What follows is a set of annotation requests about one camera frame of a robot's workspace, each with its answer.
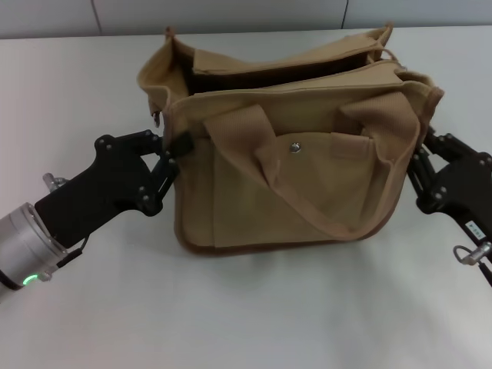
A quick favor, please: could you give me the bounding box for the silver gripper cable connector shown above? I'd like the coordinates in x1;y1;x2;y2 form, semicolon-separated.
42;173;67;191
453;241;492;288

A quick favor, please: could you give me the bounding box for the silver right gripper cable connector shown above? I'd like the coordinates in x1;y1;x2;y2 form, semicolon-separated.
453;241;492;288

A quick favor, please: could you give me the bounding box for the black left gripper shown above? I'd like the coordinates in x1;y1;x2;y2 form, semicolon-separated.
34;129;194;250

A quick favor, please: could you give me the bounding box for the khaki canvas food bag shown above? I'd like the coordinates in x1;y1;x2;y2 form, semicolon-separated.
136;22;446;259

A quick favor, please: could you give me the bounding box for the silver left gripper cable connector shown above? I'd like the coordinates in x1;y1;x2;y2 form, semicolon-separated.
42;173;67;191

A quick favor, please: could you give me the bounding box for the thin black left wrist cable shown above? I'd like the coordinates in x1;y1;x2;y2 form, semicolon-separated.
56;236;90;270

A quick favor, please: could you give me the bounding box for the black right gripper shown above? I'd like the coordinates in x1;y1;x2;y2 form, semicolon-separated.
407;130;492;243

